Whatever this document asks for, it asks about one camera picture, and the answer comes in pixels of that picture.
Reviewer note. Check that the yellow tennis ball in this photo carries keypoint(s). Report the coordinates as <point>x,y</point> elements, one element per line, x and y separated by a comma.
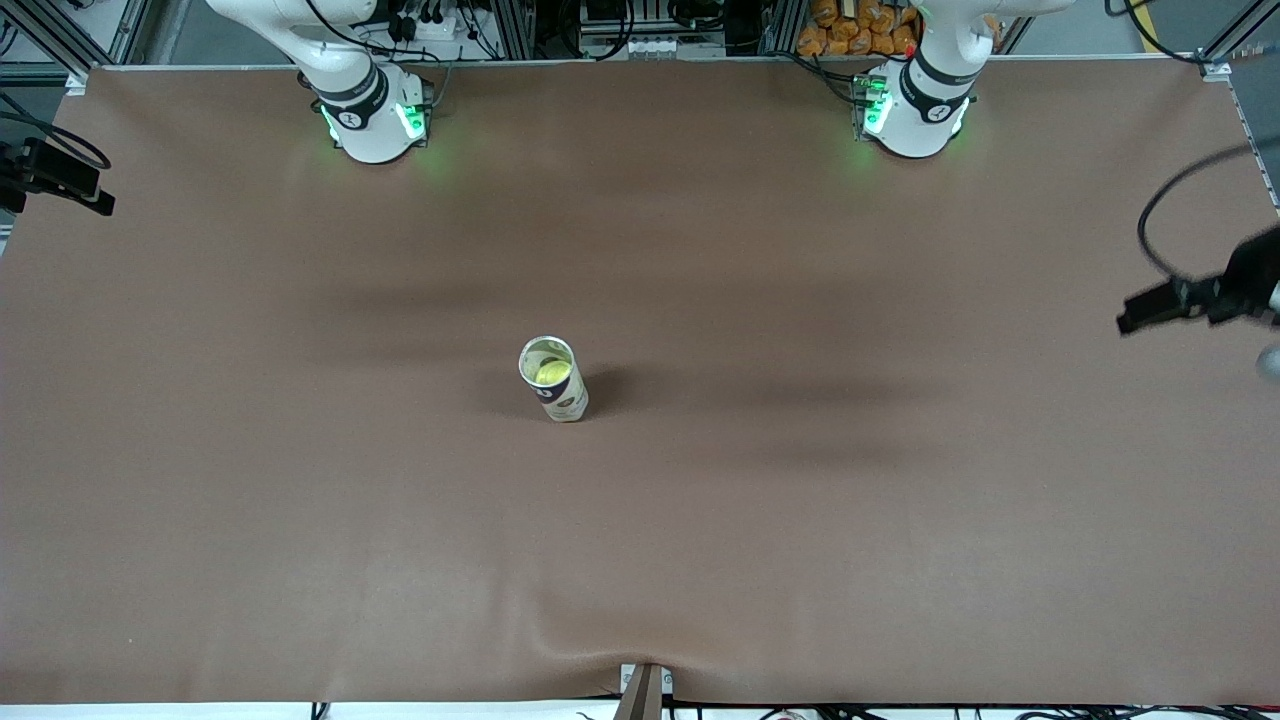
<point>552,373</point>

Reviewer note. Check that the white terminal block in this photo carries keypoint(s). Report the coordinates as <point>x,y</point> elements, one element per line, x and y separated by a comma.
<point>655,47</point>

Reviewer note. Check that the silver tennis ball can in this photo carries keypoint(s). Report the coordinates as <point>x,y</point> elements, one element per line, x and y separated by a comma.
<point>565,405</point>

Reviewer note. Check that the orange mesh bag pile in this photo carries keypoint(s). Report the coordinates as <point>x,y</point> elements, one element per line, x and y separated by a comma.
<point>840,30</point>

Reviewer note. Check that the aluminium frame post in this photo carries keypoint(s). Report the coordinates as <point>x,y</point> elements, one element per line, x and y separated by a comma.
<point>140,30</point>
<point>515,30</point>
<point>778,28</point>

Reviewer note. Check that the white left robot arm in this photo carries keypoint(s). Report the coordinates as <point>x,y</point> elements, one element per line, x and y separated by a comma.
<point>915,130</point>

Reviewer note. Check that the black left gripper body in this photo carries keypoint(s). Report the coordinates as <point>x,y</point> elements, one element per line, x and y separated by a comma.
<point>1251,274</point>

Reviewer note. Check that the white power strip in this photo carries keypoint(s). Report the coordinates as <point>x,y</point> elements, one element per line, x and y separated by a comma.
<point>445,30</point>

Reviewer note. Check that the aluminium frame strut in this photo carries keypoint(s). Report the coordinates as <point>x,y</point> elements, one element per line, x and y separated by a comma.
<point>45,40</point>
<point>1240,30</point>

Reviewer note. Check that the brown table cover mat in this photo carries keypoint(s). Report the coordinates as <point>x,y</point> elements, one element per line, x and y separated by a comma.
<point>700,550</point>

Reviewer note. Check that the camera mount post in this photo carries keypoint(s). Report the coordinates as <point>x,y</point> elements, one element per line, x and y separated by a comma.
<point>643,700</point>

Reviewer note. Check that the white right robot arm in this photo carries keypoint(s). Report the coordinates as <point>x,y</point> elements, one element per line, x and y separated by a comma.
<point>370,130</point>

